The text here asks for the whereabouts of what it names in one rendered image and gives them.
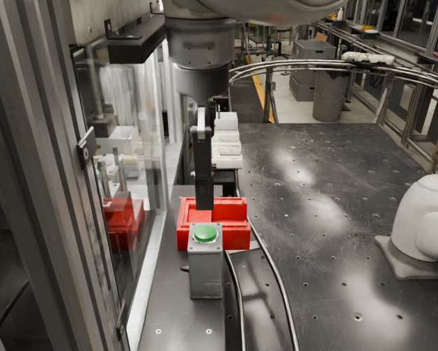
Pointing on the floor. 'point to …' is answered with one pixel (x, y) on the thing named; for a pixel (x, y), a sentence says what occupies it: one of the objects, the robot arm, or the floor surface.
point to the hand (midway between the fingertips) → (204, 190)
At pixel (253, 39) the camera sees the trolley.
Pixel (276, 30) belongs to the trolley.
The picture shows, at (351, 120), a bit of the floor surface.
